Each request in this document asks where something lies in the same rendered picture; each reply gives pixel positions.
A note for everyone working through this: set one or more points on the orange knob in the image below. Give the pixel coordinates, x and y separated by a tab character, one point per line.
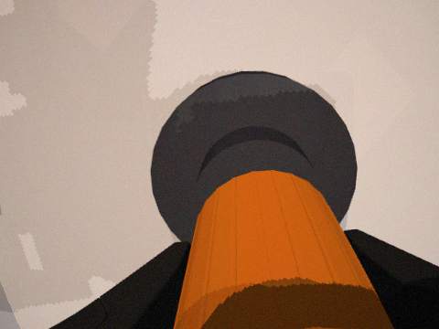
268	253

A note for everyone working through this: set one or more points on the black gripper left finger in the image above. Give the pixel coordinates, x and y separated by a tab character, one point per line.
147	299

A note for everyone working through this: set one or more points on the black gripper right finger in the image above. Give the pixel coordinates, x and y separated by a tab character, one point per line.
407	286

